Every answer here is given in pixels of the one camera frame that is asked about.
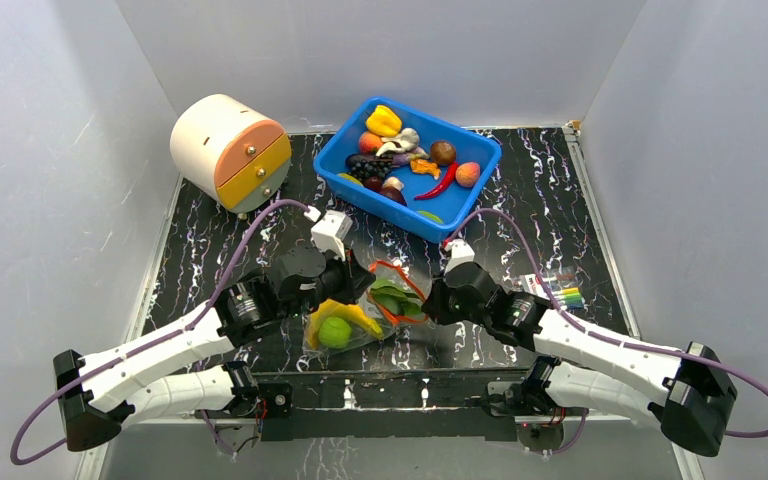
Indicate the dark red toy onion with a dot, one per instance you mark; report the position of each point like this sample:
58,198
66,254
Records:
393,194

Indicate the dark purple toy grapes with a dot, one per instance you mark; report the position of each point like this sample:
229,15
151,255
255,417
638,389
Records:
362,166

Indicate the yellow toy bell pepper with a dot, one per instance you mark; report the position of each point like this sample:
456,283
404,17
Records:
383,122

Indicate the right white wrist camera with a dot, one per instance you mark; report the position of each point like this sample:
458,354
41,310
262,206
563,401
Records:
459,252

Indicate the green toy leaf vegetable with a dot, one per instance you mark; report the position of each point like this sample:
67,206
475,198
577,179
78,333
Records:
410,299

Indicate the red toy chili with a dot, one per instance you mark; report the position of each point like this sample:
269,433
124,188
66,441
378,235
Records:
447,179

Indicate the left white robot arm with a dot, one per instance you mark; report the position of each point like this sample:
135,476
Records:
104,393

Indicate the dark green toy avocado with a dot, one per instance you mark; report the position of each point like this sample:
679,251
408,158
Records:
389,303

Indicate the toy peach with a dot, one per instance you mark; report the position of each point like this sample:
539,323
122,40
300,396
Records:
369,143
468,174

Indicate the green toy lime slice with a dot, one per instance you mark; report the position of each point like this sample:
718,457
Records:
431,217

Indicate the brown toy kiwi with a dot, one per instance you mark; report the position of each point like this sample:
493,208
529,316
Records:
443,153

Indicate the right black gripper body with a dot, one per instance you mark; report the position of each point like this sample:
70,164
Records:
437,302

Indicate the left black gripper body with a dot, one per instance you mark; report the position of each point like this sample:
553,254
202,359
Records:
337,284

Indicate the round cream drawer cabinet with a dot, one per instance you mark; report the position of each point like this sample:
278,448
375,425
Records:
233,153

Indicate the dark red toy plum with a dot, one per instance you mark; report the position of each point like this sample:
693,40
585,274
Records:
373,183

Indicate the clear orange zip bag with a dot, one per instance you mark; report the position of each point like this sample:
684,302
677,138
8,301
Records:
392,272

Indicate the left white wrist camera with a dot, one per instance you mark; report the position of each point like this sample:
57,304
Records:
329,232

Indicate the light green toy fruit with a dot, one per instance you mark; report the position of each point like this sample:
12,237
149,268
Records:
334,333

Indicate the yellow green toy mango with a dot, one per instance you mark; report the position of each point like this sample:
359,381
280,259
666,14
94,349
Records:
350,178

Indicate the toy peach right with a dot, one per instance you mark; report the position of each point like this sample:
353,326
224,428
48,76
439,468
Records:
468,174

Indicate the toy mushroom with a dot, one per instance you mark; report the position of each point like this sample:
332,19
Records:
393,183

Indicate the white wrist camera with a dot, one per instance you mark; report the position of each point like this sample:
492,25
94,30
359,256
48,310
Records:
329,232
459,252

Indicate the toy peach left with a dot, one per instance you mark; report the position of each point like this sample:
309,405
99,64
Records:
369,143

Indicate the orange toy food piece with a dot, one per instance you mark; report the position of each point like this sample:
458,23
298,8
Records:
422,166

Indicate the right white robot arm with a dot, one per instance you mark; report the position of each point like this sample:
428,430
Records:
580,365

